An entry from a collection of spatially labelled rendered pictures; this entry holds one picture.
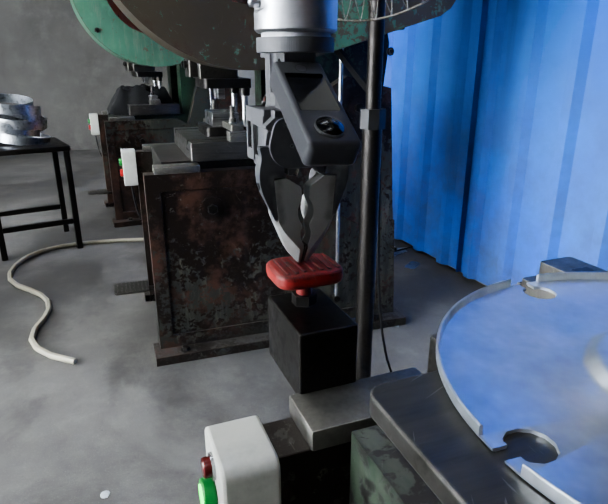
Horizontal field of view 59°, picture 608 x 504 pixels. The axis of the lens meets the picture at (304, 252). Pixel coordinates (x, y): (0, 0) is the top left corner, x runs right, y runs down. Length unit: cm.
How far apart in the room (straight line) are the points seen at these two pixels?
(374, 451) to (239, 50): 121
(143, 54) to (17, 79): 369
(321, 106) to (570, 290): 24
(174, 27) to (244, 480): 119
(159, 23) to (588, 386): 132
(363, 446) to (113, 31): 290
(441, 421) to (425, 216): 255
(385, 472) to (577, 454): 21
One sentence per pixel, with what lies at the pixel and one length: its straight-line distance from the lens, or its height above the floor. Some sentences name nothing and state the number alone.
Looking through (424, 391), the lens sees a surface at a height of 78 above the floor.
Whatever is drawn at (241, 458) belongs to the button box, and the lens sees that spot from 48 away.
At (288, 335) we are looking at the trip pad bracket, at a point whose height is 69.
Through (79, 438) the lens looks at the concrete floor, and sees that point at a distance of 162.
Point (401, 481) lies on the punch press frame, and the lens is 44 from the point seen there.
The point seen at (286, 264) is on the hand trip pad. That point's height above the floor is 75.
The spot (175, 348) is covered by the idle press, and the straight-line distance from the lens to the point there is 190.
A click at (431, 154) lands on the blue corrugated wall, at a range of 273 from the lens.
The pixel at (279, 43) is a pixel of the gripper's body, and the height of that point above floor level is 95.
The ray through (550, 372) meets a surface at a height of 78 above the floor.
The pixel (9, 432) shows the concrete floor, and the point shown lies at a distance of 172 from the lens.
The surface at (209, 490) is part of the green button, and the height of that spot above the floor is 59.
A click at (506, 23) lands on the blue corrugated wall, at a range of 236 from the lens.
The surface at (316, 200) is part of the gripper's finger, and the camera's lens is 52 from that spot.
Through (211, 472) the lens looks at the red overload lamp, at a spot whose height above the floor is 61.
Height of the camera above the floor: 94
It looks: 19 degrees down
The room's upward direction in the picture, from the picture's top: straight up
